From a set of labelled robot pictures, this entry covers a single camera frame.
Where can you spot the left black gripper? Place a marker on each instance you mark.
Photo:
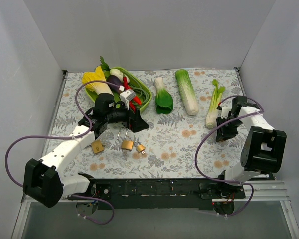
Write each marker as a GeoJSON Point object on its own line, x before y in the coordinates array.
{"type": "Point", "coordinates": [132, 120]}

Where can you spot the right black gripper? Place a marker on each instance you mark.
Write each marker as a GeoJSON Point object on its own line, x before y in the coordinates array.
{"type": "Point", "coordinates": [225, 127]}

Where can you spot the small brass padlock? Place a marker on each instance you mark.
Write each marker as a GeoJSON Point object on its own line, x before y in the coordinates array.
{"type": "Point", "coordinates": [139, 147]}

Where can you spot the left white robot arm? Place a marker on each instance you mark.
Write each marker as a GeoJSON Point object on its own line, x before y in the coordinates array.
{"type": "Point", "coordinates": [44, 181]}

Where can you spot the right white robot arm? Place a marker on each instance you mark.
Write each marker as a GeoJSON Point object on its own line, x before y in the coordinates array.
{"type": "Point", "coordinates": [263, 149]}

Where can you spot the celery stalk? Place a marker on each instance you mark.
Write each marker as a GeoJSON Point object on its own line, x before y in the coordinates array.
{"type": "Point", "coordinates": [210, 120]}

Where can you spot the red chili pepper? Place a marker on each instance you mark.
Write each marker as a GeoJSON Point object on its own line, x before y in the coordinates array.
{"type": "Point", "coordinates": [132, 106]}
{"type": "Point", "coordinates": [135, 98]}

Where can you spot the brass padlock long shackle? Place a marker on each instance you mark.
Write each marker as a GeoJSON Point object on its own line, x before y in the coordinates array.
{"type": "Point", "coordinates": [126, 143]}

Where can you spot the green plastic basket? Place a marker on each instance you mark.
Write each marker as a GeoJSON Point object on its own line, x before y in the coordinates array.
{"type": "Point", "coordinates": [93, 95]}

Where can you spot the green long beans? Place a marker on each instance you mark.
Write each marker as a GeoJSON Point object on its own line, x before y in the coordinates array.
{"type": "Point", "coordinates": [139, 88]}

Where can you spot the bok choy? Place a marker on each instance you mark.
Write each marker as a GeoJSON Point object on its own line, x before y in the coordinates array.
{"type": "Point", "coordinates": [163, 99]}

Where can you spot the large brass padlock left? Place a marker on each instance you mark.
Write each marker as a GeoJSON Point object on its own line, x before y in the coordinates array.
{"type": "Point", "coordinates": [97, 146]}

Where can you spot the floral table mat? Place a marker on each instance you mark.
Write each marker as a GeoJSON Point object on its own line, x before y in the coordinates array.
{"type": "Point", "coordinates": [177, 144]}

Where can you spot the purple eggplant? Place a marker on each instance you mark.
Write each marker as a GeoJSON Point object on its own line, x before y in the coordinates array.
{"type": "Point", "coordinates": [115, 84]}

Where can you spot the yellow napa cabbage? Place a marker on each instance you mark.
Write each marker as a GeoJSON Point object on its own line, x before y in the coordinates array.
{"type": "Point", "coordinates": [96, 87]}

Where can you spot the green napa cabbage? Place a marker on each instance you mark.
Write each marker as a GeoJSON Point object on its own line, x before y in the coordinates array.
{"type": "Point", "coordinates": [187, 92]}

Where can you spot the white radish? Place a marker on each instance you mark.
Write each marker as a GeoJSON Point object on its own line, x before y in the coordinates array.
{"type": "Point", "coordinates": [116, 72]}

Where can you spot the green leafy herb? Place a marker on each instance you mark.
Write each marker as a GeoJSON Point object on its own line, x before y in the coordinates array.
{"type": "Point", "coordinates": [104, 65]}

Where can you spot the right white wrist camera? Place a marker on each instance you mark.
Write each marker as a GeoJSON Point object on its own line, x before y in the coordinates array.
{"type": "Point", "coordinates": [224, 111]}

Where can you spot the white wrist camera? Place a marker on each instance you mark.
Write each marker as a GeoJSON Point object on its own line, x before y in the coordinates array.
{"type": "Point", "coordinates": [224, 111]}
{"type": "Point", "coordinates": [127, 95]}

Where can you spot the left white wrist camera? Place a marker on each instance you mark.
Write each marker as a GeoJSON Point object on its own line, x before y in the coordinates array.
{"type": "Point", "coordinates": [127, 95]}

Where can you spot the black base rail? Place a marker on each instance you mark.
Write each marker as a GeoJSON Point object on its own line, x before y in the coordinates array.
{"type": "Point", "coordinates": [160, 193]}

